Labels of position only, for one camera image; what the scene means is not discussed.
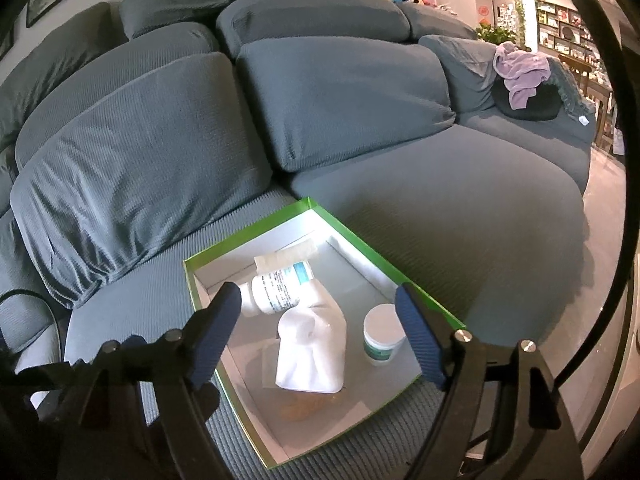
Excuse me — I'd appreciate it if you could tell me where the wrinkled grey back cushion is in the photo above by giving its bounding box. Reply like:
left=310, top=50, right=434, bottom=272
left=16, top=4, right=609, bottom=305
left=10, top=52, right=273, bottom=311

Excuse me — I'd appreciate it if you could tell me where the teal knitted blanket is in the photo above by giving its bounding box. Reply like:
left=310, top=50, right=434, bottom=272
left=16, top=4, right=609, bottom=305
left=545, top=55, right=596, bottom=116

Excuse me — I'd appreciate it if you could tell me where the purple cloth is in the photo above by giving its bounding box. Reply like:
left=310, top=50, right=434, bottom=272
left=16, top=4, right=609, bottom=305
left=492, top=41, right=551, bottom=110

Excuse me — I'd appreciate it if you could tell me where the small white green-label bottle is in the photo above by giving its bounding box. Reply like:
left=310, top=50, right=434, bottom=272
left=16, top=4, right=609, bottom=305
left=362, top=304, right=407, bottom=367

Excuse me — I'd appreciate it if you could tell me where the thick black cable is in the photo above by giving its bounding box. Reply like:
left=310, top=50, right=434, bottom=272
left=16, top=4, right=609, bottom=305
left=550, top=0, right=631, bottom=391

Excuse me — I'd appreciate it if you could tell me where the grey sofa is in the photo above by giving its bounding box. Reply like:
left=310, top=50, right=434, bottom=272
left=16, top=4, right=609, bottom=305
left=0, top=0, right=601, bottom=480

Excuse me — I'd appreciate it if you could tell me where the wall shelf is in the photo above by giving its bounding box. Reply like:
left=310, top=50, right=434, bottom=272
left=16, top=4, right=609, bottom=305
left=532, top=0, right=616, bottom=61

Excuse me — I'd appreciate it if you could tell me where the wooden chair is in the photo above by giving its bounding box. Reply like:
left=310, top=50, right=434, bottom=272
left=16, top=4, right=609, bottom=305
left=557, top=52, right=616, bottom=151

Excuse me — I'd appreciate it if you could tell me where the grey sofa back cushion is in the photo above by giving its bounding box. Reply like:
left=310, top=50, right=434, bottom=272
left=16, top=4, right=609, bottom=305
left=215, top=0, right=413, bottom=61
left=400, top=2, right=478, bottom=43
left=235, top=37, right=458, bottom=173
left=120, top=0, right=311, bottom=41
left=15, top=22, right=221, bottom=171
left=420, top=35, right=501, bottom=116
left=0, top=2, right=113, bottom=151

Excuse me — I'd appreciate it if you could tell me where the clear plastic claw clip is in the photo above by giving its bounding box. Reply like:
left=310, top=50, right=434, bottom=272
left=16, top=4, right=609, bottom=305
left=253, top=239, right=319, bottom=275

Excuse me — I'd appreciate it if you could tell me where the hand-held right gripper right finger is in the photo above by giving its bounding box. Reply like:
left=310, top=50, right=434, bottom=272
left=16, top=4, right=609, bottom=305
left=394, top=283, right=586, bottom=480

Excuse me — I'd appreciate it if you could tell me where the grey sofa side cushion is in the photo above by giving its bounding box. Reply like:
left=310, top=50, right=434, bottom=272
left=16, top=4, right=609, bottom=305
left=0, top=210, right=66, bottom=356

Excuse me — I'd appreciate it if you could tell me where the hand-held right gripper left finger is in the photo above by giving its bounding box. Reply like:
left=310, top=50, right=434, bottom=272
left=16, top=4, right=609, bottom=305
left=55, top=281, right=243, bottom=480

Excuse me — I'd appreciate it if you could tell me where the thin black cable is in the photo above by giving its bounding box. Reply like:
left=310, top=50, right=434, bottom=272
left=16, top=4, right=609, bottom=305
left=0, top=287, right=63, bottom=341

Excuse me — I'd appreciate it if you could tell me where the green potted plant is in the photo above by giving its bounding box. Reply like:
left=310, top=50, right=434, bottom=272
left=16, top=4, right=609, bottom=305
left=475, top=0, right=531, bottom=48

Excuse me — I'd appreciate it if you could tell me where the dark round cushion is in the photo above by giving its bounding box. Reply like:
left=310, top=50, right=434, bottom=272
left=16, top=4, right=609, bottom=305
left=492, top=82, right=563, bottom=122

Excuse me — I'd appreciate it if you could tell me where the green cardboard box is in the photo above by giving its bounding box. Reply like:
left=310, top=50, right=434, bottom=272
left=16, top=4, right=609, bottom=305
left=182, top=197, right=468, bottom=471

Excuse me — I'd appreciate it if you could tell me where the small picture frame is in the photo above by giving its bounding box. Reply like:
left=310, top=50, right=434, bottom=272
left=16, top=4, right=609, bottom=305
left=0, top=20, right=16, bottom=61

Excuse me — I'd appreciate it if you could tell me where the large white pill bottle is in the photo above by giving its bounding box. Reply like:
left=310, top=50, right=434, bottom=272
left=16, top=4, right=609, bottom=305
left=239, top=260, right=316, bottom=317

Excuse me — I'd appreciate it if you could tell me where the white plastic jug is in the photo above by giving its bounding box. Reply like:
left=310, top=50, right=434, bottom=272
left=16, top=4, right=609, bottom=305
left=274, top=280, right=348, bottom=395

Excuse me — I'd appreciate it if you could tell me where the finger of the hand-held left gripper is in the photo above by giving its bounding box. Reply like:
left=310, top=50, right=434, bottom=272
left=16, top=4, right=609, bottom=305
left=119, top=335, right=153, bottom=357

